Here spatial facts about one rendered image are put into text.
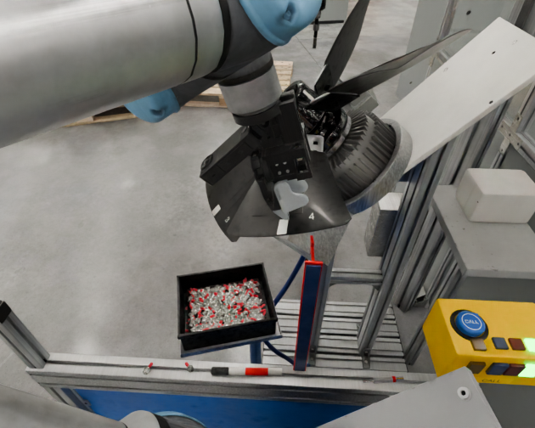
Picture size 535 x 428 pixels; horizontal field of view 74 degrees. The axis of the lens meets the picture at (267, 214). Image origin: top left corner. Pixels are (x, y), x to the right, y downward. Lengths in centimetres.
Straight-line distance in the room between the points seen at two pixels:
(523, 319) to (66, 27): 68
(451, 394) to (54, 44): 45
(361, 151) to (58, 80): 69
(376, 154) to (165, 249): 162
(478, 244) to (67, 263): 204
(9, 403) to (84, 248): 207
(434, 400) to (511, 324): 26
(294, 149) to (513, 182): 83
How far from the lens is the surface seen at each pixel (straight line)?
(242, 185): 91
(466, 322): 64
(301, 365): 75
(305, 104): 79
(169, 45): 22
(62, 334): 205
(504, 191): 116
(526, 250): 118
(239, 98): 45
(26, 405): 35
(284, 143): 50
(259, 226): 62
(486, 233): 117
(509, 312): 70
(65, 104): 20
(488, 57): 97
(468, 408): 46
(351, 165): 82
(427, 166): 98
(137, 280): 210
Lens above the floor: 157
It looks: 42 degrees down
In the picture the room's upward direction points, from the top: straight up
